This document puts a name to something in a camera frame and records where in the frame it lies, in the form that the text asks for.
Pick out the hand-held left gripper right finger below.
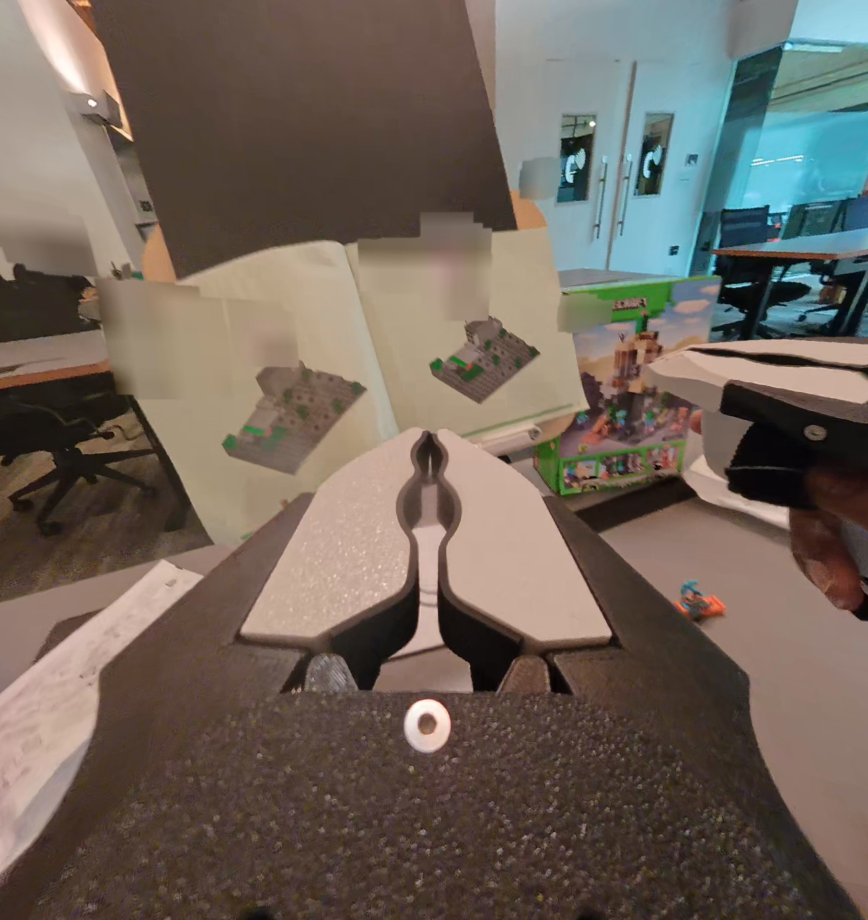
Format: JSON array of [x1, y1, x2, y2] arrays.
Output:
[[434, 428, 614, 689]]

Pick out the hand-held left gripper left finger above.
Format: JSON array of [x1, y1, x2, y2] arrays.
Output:
[[240, 427, 435, 689]]

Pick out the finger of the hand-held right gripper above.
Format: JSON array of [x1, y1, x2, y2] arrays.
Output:
[[682, 339, 868, 370], [648, 355, 868, 498]]

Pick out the brick building instruction booklet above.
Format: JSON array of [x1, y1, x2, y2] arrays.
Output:
[[99, 233, 579, 547]]

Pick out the person's right hand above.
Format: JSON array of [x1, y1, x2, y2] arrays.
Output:
[[789, 460, 868, 613]]

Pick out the office table wooden edge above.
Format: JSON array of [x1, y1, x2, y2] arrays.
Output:
[[0, 334, 190, 536], [710, 224, 868, 339]]

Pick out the black office chair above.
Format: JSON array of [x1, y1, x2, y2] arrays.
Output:
[[0, 391, 158, 536], [714, 207, 773, 339], [0, 262, 97, 346]]

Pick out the green toy set box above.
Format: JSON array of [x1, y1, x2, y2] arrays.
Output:
[[533, 275, 722, 497]]

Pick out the orange toy brick figure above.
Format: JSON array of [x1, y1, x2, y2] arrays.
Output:
[[674, 578, 728, 622]]

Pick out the white double door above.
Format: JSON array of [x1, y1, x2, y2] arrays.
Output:
[[549, 61, 683, 273]]

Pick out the white printed paper bag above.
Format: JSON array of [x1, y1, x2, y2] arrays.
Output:
[[0, 561, 205, 888]]

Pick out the black desk cable channel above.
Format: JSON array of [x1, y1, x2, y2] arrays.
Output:
[[549, 474, 697, 533]]

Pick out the grey wall lamp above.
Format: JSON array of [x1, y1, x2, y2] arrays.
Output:
[[81, 90, 123, 129]]

